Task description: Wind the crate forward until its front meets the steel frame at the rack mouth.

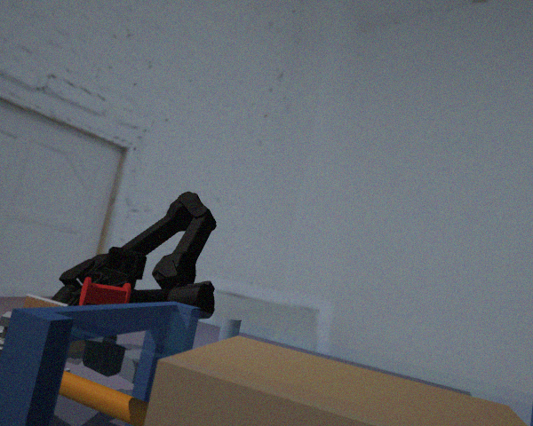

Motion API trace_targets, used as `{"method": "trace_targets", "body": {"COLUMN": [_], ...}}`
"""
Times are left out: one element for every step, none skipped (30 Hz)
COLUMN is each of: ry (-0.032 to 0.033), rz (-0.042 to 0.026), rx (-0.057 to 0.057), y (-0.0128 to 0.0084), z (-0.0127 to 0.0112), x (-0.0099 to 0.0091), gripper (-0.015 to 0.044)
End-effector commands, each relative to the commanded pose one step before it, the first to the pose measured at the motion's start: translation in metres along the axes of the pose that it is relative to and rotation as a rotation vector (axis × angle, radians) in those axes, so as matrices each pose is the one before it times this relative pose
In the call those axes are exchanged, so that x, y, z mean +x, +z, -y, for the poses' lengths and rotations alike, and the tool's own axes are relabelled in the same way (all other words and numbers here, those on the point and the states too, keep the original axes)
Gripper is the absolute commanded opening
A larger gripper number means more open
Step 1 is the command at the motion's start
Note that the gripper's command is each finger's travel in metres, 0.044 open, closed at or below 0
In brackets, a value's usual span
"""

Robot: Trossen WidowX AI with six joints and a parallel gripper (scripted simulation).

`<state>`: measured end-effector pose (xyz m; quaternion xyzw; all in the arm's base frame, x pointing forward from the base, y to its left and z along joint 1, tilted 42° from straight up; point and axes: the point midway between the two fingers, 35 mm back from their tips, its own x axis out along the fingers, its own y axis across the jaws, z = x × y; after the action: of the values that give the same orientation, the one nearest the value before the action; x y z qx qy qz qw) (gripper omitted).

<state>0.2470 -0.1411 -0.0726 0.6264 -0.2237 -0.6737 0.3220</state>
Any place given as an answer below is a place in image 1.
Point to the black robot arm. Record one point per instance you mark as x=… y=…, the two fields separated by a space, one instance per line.
x=174 y=273

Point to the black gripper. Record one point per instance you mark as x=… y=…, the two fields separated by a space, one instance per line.
x=126 y=266

